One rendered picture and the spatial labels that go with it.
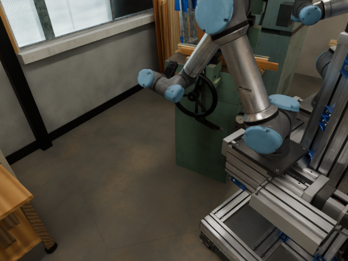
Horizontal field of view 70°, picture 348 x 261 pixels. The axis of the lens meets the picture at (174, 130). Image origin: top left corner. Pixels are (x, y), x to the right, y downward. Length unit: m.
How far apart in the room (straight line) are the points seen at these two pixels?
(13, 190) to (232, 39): 1.24
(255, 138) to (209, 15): 0.40
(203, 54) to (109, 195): 1.34
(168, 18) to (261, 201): 2.37
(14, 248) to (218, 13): 1.55
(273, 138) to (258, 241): 0.81
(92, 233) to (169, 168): 0.76
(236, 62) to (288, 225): 0.59
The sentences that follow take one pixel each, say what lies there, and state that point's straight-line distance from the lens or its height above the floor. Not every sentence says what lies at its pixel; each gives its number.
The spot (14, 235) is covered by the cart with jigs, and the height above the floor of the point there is 0.18.
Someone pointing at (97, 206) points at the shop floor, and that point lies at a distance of 1.95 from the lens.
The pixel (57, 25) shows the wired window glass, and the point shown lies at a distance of 2.51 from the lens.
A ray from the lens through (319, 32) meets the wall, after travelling 3.82.
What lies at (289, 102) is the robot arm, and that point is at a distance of 0.98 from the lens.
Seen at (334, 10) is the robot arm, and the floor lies 1.28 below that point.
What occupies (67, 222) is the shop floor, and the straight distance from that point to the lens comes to 1.94.
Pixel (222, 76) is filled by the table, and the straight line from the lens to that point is 1.52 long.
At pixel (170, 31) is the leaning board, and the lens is 3.02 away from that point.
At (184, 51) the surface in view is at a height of 0.92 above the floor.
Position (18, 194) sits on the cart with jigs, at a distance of 1.48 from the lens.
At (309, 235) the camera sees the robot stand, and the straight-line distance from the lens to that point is 1.00.
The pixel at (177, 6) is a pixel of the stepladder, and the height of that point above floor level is 1.04.
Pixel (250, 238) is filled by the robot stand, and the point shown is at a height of 0.21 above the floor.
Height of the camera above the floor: 1.51
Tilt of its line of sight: 37 degrees down
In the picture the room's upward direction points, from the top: 1 degrees counter-clockwise
